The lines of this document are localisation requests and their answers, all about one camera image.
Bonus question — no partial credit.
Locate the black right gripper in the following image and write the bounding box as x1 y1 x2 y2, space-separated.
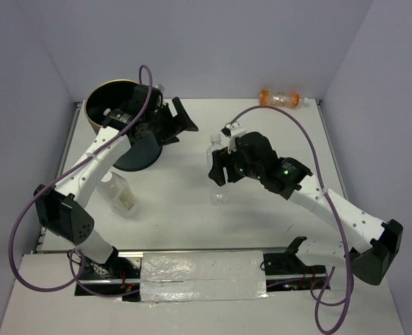
208 144 262 186

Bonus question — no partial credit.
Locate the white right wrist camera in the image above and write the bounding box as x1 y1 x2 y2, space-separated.
221 121 247 154

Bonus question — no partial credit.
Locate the black bin with gold rim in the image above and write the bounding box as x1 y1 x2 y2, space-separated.
83 79 162 172

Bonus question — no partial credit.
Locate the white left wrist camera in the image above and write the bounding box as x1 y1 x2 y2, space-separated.
153 84 165 96

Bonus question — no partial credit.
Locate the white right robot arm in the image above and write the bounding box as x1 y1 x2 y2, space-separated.
208 126 403 285

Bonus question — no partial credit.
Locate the long clear plastic bottle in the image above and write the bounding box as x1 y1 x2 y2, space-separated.
206 133 229 205

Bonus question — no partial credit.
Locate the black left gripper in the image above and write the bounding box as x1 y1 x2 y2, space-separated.
146 98 199 148

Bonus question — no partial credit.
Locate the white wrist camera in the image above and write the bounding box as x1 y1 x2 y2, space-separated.
153 84 165 96
221 121 247 154

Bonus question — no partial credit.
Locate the square clear white-cap bottle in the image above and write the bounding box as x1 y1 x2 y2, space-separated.
97 172 137 217

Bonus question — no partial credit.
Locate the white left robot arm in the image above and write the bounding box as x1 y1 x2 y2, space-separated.
34 81 199 278

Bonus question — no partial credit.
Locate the silver foil tape sheet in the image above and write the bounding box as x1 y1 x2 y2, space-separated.
139 251 268 302

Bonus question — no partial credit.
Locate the orange label plastic bottle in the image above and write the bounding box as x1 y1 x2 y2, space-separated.
259 89 309 109

